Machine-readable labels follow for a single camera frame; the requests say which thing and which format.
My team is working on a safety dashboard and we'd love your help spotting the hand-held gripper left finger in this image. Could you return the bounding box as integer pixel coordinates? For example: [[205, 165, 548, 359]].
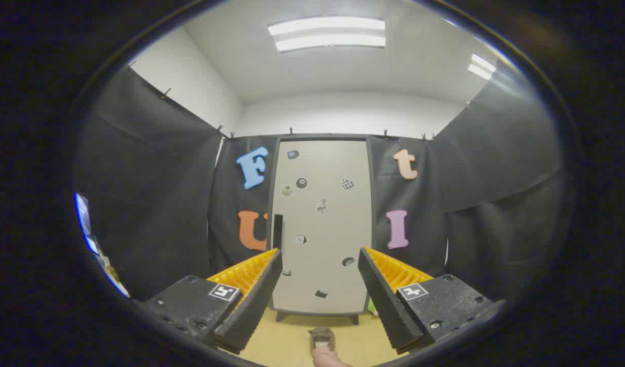
[[133, 248, 284, 356]]

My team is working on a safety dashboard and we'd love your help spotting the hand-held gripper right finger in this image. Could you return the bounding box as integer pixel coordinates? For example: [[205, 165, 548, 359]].
[[357, 247, 507, 356]]

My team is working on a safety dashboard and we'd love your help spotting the brown fuzzy shoe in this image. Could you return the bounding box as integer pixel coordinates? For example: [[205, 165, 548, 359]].
[[308, 326, 337, 353]]

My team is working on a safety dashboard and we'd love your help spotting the white shoe cabinet door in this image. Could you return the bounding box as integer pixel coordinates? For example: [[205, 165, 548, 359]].
[[270, 140, 373, 312]]

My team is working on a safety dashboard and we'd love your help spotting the grey shoe cabinet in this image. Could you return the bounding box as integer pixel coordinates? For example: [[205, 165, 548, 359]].
[[265, 134, 376, 325]]

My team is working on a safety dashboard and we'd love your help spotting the black backdrop cloth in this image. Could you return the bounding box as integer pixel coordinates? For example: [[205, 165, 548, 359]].
[[74, 65, 565, 301]]

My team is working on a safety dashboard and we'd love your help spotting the white side desk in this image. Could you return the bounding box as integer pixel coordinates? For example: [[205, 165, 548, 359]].
[[96, 249, 131, 298]]

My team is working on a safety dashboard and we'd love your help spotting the computer screen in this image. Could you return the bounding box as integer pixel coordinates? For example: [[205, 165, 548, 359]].
[[75, 192, 100, 255]]

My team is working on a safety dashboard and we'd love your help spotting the ceiling light panel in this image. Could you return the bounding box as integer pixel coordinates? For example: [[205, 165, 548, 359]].
[[268, 16, 387, 53], [468, 54, 497, 81]]

